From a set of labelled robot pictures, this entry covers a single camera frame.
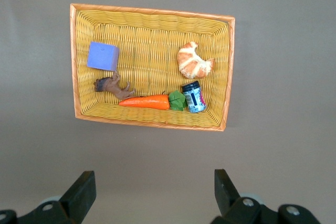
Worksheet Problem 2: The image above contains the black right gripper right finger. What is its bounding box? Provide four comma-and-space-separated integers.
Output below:
209, 168, 323, 224

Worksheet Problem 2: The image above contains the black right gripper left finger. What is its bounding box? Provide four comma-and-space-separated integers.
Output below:
0, 170, 97, 224

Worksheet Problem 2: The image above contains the brown table cover sheet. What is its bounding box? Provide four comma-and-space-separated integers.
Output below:
0, 0, 336, 224

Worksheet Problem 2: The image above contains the small blue labelled jar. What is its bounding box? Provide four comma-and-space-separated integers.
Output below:
181, 81, 207, 114

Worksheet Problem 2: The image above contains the brown toy lion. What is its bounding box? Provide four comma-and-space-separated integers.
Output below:
93, 72, 137, 101

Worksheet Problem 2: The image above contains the orange toy carrot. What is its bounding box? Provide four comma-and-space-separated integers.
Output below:
118, 90, 188, 112

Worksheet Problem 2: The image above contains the purple foam cube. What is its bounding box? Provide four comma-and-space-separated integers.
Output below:
86, 41, 120, 72

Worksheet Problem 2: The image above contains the toy croissant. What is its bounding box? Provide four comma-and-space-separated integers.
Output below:
177, 41, 215, 80

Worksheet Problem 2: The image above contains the yellow wicker tray orange rim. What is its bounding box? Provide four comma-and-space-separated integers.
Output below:
69, 3, 236, 132

